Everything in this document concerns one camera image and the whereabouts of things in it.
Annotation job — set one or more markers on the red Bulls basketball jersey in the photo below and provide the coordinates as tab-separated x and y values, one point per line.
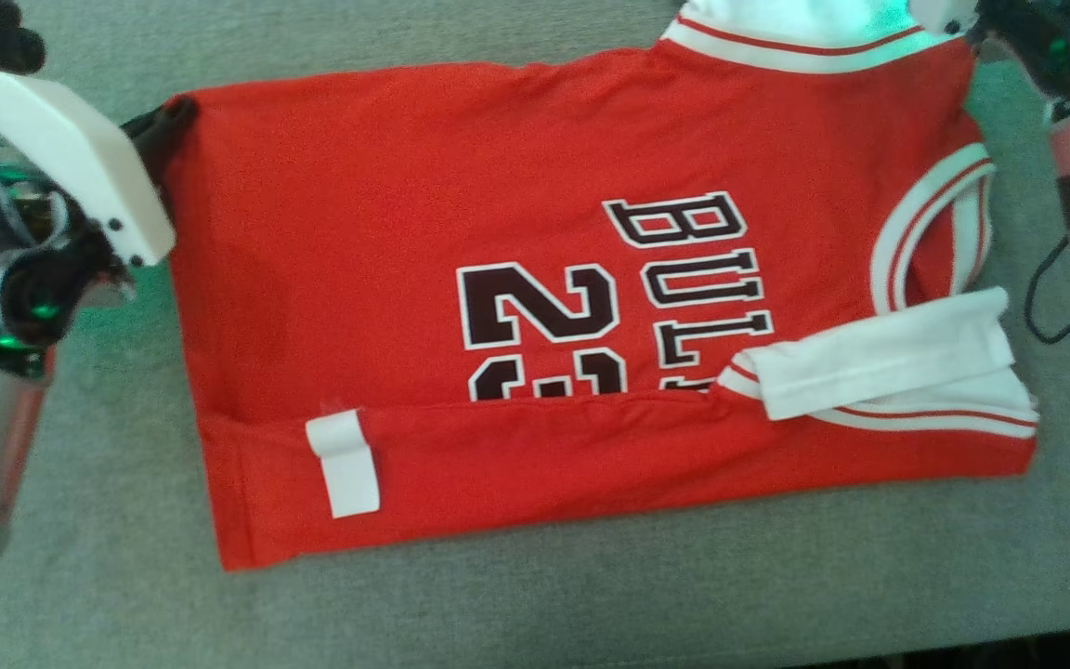
405	232

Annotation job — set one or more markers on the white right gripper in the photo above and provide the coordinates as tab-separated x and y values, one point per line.
944	14

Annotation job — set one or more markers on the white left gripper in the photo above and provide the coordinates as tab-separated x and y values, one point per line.
80	149

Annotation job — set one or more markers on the large grey sofa seat cushion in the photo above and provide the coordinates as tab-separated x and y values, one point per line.
591	604

